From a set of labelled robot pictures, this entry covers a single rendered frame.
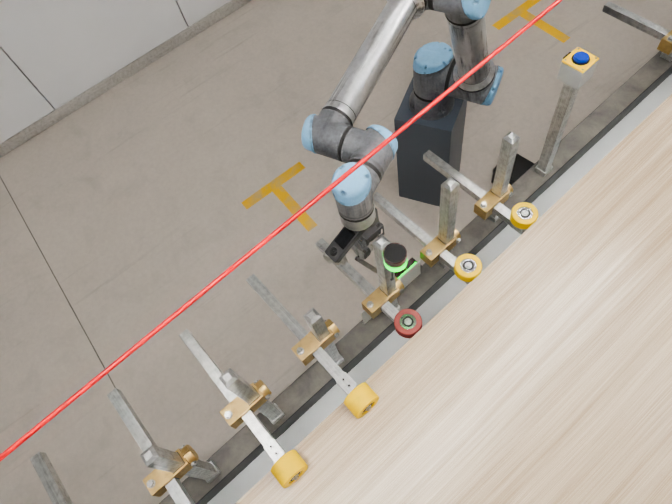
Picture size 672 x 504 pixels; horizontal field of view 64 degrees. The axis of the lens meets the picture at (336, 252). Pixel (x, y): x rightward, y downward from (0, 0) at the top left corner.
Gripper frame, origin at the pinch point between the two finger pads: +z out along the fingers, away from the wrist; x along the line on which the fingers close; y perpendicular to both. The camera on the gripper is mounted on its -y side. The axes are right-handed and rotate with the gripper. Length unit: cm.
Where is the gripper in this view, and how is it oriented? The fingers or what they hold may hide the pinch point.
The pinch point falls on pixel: (359, 257)
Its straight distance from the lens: 152.2
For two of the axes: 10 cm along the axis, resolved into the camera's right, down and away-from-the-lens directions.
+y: 7.4, -6.4, 2.1
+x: -6.6, -6.2, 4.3
